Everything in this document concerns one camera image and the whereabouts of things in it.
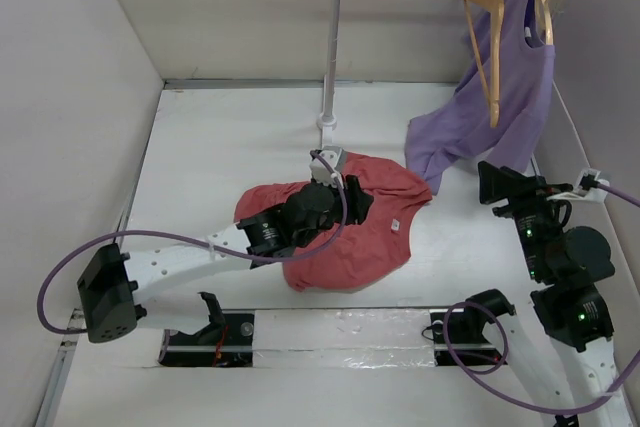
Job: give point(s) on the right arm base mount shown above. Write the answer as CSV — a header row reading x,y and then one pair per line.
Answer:
x,y
467,334

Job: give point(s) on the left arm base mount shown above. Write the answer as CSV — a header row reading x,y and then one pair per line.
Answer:
x,y
226,341

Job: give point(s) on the purple t-shirt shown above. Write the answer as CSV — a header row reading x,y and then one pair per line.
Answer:
x,y
460,129

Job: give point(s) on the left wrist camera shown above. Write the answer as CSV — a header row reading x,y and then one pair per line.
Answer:
x,y
326,165

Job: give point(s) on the red t-shirt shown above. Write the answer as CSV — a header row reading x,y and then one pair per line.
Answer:
x,y
365,253

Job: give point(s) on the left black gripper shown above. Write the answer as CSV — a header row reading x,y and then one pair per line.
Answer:
x,y
356,212

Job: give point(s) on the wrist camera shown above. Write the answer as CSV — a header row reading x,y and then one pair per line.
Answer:
x,y
589,187
326,165

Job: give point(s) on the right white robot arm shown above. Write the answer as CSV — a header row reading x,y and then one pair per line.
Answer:
x,y
567,262

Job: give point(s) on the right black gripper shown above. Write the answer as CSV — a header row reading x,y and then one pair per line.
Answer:
x,y
495,182

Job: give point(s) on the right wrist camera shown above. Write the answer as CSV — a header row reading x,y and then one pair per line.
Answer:
x,y
589,187

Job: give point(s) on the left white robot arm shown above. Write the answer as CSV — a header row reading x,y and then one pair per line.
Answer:
x,y
162,288

